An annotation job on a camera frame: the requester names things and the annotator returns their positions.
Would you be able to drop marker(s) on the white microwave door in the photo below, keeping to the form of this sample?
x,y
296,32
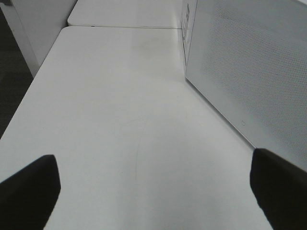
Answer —
x,y
248,58

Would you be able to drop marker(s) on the white microwave oven body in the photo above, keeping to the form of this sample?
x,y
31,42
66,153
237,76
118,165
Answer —
x,y
187,23

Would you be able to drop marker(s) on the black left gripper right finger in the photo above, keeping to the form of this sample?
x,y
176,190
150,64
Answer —
x,y
280,189

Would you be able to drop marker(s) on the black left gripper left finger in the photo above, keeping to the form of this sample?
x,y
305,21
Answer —
x,y
28,197

